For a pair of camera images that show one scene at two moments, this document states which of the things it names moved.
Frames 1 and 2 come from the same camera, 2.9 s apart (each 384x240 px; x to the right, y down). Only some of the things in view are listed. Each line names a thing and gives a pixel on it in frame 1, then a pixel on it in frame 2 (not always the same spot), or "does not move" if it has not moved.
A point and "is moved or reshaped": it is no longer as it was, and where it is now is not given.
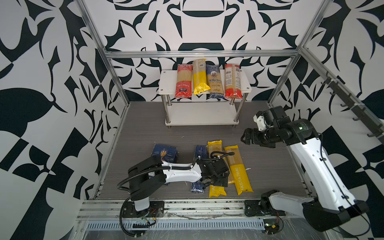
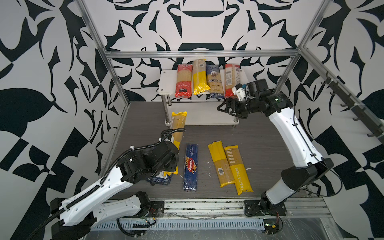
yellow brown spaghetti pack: [199, 81] does not move
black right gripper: [254, 139] → [235, 109]
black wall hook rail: [377, 130] does not move
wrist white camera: [260, 121] → [239, 91]
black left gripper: [220, 181] → [173, 165]
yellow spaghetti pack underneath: [213, 146] → [178, 122]
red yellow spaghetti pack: [184, 81] does not move
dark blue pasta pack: [201, 151] is moved or reshaped
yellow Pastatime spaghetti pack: [239, 170] does not move
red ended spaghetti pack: [233, 82] does not move
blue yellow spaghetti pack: [214, 82] does not move
